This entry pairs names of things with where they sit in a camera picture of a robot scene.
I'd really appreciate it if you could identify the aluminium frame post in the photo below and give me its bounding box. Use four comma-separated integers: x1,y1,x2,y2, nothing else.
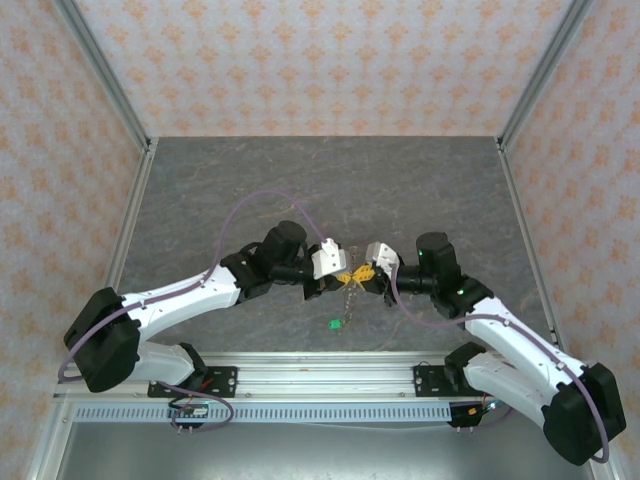
496,0,599,151
52,0,154,151

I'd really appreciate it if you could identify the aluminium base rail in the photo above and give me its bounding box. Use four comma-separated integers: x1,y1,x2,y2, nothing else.
52,349,601,402

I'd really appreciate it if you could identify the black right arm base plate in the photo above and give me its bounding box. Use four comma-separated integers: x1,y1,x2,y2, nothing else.
412,364,504,399

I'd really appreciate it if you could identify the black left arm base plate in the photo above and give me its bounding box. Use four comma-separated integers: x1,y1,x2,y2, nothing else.
146,365,239,399

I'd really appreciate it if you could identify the grey metal sheet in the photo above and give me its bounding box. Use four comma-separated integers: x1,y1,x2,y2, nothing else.
53,422,597,480

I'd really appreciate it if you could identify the aluminium side rail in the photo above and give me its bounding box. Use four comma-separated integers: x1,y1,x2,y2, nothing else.
77,138,160,362
496,138,571,361

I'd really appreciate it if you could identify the white slotted cable duct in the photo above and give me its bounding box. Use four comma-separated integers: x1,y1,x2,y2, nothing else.
73,403,454,424

